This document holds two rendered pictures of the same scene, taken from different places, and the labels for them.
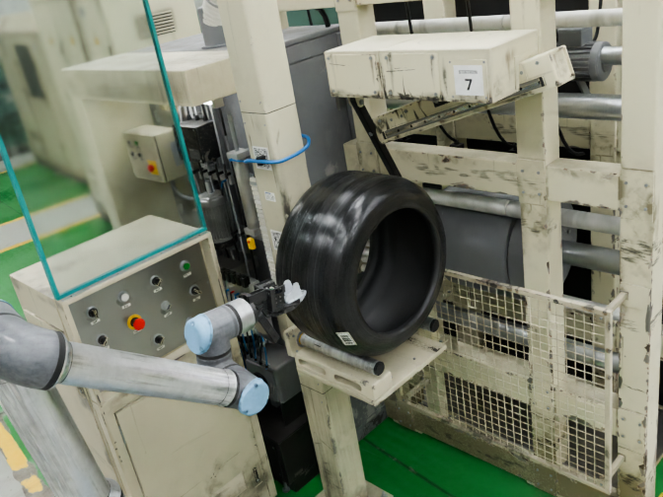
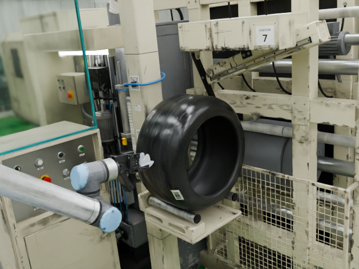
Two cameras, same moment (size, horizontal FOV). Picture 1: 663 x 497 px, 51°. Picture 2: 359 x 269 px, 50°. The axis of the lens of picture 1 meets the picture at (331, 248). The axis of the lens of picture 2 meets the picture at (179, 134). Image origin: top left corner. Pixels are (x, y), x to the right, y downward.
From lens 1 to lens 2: 0.34 m
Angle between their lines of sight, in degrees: 8
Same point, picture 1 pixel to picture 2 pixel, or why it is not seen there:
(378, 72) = (209, 34)
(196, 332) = (77, 174)
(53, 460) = not seen: outside the picture
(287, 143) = (150, 74)
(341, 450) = not seen: outside the picture
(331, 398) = (166, 243)
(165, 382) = (49, 197)
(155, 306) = (59, 171)
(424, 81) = (237, 38)
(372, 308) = (196, 184)
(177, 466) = not seen: outside the picture
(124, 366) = (21, 181)
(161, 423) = (54, 248)
